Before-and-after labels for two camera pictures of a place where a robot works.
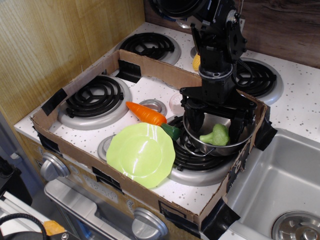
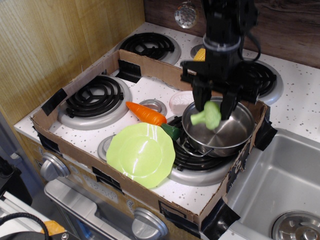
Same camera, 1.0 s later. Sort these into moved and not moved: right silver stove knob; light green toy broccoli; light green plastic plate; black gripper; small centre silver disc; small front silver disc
Moved: light green toy broccoli; black gripper
Not moved: light green plastic plate; right silver stove knob; small centre silver disc; small front silver disc
